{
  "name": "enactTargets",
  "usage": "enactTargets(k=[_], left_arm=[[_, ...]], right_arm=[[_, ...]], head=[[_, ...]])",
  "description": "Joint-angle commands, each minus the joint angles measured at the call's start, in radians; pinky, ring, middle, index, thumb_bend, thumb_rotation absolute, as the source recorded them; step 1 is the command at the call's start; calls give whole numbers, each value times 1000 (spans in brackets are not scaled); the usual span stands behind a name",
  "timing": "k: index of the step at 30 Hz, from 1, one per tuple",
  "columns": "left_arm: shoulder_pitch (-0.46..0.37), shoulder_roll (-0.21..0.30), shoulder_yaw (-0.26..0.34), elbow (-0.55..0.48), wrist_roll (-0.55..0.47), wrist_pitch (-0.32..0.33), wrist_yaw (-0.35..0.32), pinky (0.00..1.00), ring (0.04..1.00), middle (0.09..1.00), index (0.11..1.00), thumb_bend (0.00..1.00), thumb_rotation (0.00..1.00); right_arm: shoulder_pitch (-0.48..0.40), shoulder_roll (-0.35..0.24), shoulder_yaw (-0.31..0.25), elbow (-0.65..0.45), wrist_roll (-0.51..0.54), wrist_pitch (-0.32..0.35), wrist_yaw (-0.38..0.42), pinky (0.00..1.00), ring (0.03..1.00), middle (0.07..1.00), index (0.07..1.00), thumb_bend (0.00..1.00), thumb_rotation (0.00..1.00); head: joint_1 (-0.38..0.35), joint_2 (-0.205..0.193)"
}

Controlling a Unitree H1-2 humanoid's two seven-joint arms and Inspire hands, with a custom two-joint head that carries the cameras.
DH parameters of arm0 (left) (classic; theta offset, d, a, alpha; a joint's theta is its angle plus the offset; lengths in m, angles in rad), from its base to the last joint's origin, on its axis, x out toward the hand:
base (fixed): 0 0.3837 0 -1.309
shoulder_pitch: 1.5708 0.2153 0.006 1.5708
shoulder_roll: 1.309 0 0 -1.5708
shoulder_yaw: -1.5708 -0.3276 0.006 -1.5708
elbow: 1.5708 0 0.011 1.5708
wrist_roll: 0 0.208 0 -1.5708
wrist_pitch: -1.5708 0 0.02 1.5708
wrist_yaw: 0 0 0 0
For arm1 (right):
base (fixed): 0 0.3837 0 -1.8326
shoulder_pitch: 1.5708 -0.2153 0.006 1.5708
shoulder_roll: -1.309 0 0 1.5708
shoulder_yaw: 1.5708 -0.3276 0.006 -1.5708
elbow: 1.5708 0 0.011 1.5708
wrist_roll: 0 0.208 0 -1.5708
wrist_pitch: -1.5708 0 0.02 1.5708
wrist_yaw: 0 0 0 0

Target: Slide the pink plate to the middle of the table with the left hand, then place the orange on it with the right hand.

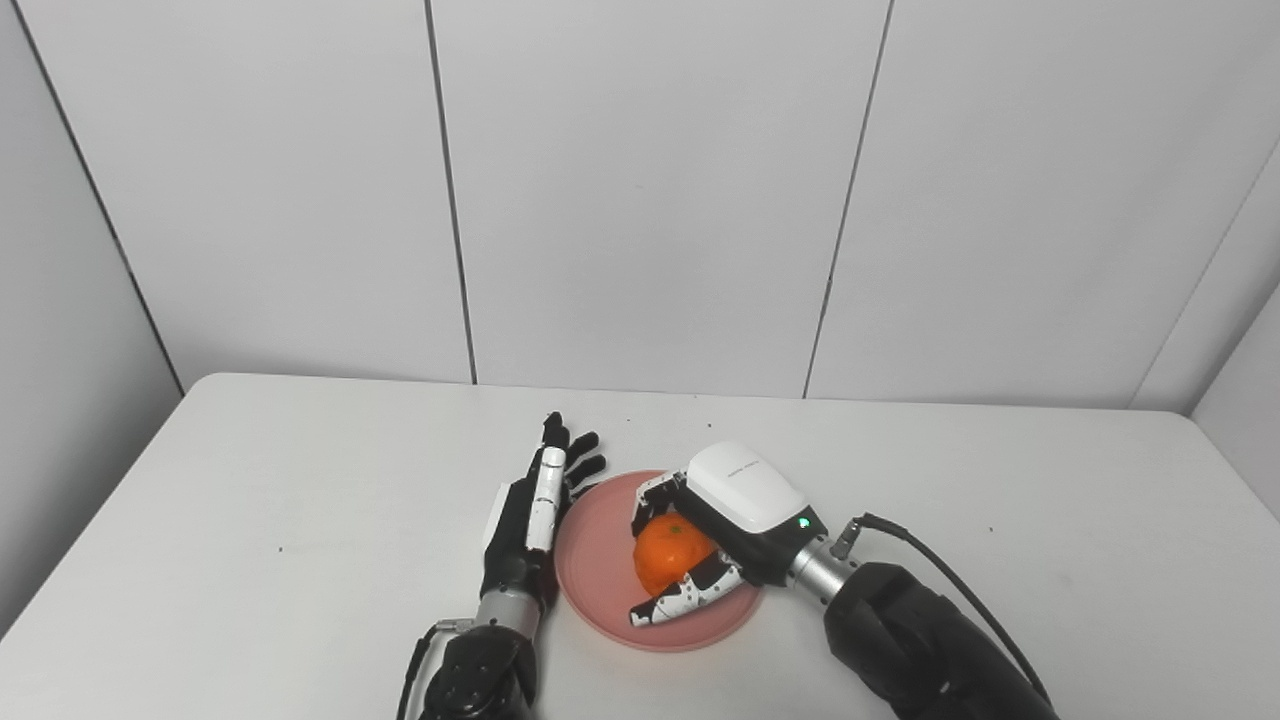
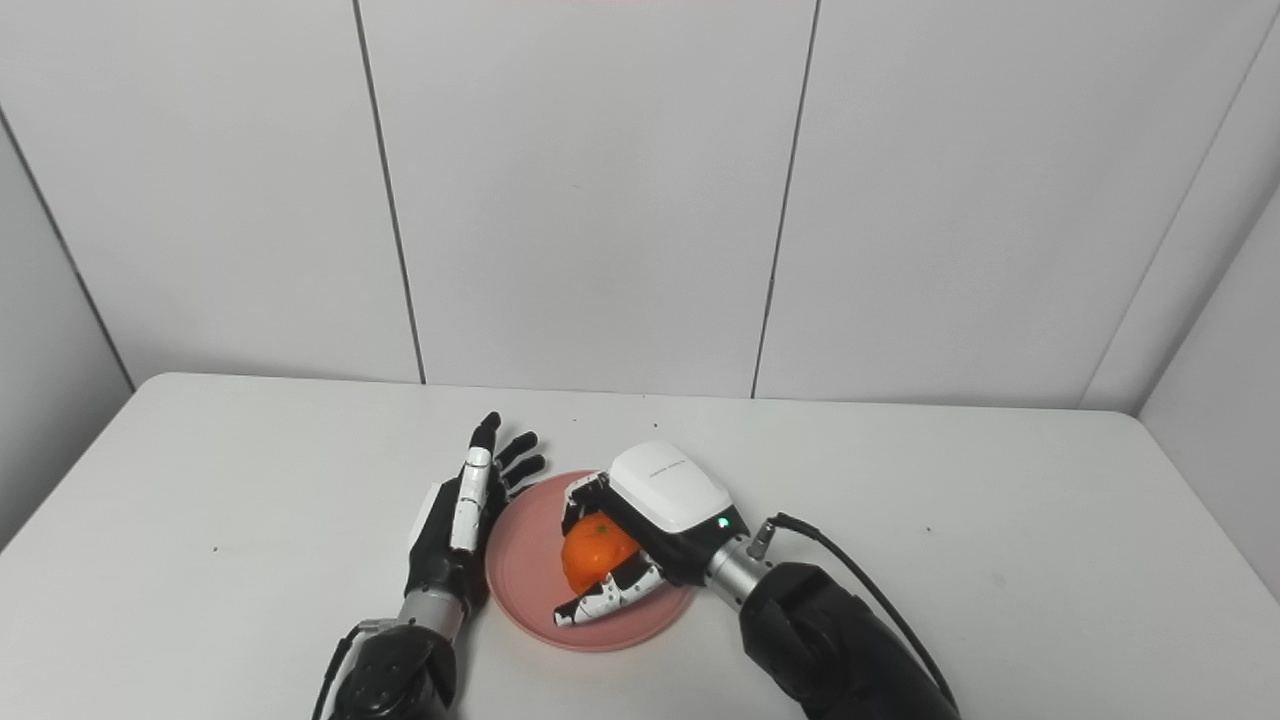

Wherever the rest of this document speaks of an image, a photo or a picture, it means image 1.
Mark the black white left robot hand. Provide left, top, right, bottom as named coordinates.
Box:
left=479, top=411, right=608, bottom=606

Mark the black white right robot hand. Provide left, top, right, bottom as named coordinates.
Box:
left=628, top=441, right=831, bottom=628

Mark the pink round plate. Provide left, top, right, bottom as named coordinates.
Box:
left=553, top=470, right=766, bottom=654

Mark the orange fruit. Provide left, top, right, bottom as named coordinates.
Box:
left=633, top=513, right=721, bottom=599

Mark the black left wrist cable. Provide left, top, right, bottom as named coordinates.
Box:
left=396, top=618, right=476, bottom=720

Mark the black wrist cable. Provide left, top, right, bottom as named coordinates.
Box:
left=396, top=618, right=476, bottom=720
left=832, top=512, right=1053, bottom=706

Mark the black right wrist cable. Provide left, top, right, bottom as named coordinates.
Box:
left=832, top=512, right=1053, bottom=706

